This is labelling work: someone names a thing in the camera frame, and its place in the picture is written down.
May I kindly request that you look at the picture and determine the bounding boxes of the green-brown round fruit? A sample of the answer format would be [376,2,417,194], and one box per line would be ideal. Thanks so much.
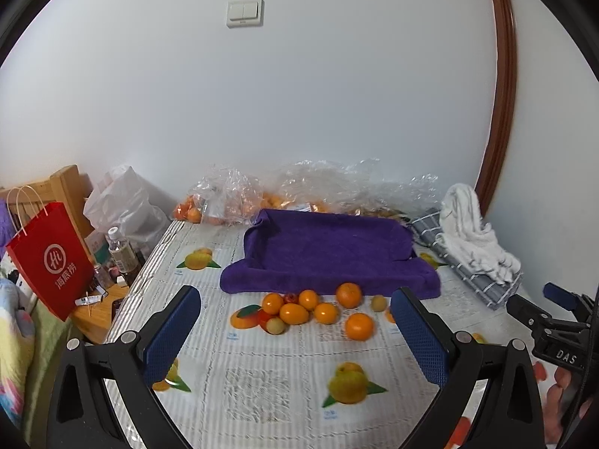
[265,316,286,336]

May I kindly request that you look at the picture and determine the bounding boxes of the small orange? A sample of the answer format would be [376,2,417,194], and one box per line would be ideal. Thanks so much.
[298,290,320,311]
[261,293,285,315]
[313,302,339,326]

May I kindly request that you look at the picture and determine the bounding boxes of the oval orange kumquat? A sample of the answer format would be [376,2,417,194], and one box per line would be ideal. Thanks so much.
[278,303,310,326]

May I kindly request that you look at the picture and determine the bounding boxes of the large orange mandarin front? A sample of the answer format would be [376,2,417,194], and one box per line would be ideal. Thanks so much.
[344,312,375,342]

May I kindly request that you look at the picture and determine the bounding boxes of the large orange mandarin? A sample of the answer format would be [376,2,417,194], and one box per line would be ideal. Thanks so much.
[335,283,362,309]
[344,312,375,342]

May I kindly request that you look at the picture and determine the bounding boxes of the person's right hand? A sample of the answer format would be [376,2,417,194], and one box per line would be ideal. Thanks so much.
[542,367,574,447]

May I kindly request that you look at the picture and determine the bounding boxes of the wooden side table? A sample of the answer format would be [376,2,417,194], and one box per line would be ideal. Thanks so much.
[70,284,129,345]

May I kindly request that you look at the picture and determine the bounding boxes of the white striped towel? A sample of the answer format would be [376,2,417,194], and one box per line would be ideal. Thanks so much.
[437,183,522,285]

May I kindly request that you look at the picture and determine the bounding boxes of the plastic bottle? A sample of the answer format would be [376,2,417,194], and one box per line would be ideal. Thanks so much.
[107,226,141,287]

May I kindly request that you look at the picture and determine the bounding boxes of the white fruit-print tablecloth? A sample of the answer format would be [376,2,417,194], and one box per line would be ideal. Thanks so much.
[104,219,563,449]

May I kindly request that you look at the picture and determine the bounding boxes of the red paper bag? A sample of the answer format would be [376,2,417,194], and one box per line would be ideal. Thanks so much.
[1,201,94,321]

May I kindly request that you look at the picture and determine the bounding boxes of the grey checked cloth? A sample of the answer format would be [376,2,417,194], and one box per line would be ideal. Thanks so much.
[409,208,524,310]

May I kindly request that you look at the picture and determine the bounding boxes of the white plastic bag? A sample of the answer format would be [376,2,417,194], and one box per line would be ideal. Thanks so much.
[83,165,170,256]

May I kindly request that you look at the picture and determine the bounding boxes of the wooden chair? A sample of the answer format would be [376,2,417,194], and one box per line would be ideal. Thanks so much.
[1,165,93,244]

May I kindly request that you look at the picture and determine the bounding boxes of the purple towel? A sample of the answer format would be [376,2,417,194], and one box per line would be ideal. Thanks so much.
[220,209,441,299]

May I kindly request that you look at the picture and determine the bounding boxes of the clear bag of oranges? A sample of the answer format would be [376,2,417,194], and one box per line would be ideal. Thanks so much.
[171,168,276,225]

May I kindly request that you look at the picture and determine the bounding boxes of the clear plastic bag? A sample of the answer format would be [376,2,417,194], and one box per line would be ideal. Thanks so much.
[268,159,441,223]

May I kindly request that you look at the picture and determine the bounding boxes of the brown wooden door frame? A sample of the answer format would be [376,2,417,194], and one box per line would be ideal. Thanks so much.
[475,0,518,215]

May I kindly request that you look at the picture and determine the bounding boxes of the white light switch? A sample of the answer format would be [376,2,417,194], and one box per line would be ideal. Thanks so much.
[225,0,264,28]

